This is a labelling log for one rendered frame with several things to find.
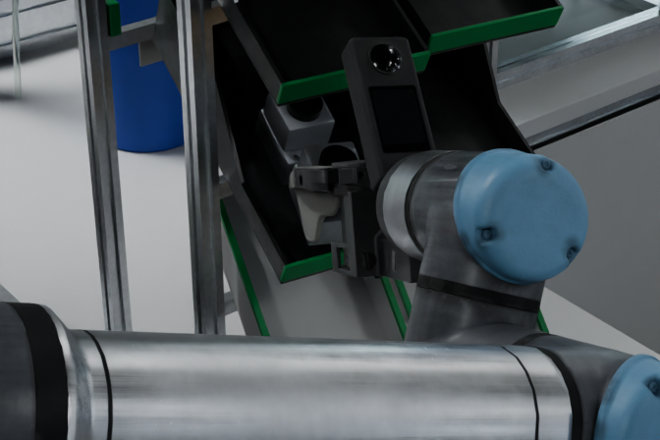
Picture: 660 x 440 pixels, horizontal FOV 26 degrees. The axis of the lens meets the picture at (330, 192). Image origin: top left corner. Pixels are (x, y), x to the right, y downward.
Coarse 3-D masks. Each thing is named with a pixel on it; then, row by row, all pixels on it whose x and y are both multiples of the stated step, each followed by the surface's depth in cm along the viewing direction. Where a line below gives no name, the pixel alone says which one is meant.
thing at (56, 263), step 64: (64, 64) 233; (0, 128) 213; (64, 128) 213; (0, 192) 196; (64, 192) 196; (128, 192) 196; (0, 256) 182; (64, 256) 182; (128, 256) 182; (64, 320) 169; (192, 320) 169; (576, 320) 169
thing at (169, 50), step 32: (160, 0) 125; (160, 32) 127; (224, 32) 132; (224, 64) 129; (224, 96) 127; (256, 96) 128; (224, 128) 119; (352, 128) 127; (224, 160) 121; (256, 160) 123; (256, 192) 121; (288, 192) 122; (256, 224) 118; (288, 224) 120; (288, 256) 118; (320, 256) 116
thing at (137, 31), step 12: (216, 0) 115; (216, 12) 114; (132, 24) 131; (144, 24) 131; (216, 24) 114; (108, 36) 129; (120, 36) 130; (132, 36) 131; (144, 36) 132; (228, 192) 122
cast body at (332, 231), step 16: (320, 144) 114; (336, 144) 115; (352, 144) 115; (304, 160) 114; (320, 160) 112; (336, 160) 112; (352, 160) 113; (336, 224) 114; (320, 240) 115; (336, 240) 115
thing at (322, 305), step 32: (224, 224) 125; (224, 256) 127; (256, 256) 130; (256, 288) 129; (288, 288) 130; (320, 288) 131; (352, 288) 132; (384, 288) 129; (256, 320) 124; (288, 320) 129; (320, 320) 130; (352, 320) 131; (384, 320) 131
